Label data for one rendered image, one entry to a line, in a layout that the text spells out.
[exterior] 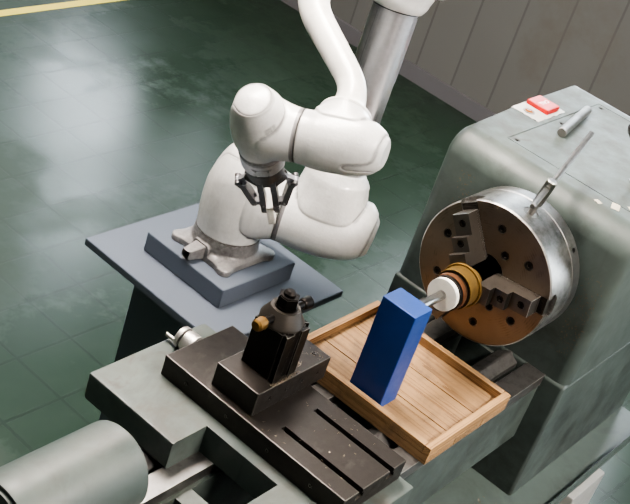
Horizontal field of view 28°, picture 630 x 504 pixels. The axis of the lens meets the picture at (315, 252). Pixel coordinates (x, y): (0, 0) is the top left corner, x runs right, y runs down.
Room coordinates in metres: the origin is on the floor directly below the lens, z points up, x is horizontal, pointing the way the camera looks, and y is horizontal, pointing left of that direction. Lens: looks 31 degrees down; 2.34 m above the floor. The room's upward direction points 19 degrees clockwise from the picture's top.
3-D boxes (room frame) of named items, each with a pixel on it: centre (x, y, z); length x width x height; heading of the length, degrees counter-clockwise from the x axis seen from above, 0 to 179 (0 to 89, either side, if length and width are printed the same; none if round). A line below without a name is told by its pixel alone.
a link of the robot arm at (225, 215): (2.47, 0.19, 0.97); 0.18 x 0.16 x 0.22; 90
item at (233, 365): (1.82, 0.00, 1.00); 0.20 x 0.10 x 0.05; 150
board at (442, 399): (2.09, -0.24, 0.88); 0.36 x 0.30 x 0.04; 60
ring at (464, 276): (2.17, -0.29, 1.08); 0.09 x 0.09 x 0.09; 60
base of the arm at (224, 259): (2.46, 0.22, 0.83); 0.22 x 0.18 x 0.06; 149
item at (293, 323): (1.80, 0.02, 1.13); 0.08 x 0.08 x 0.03
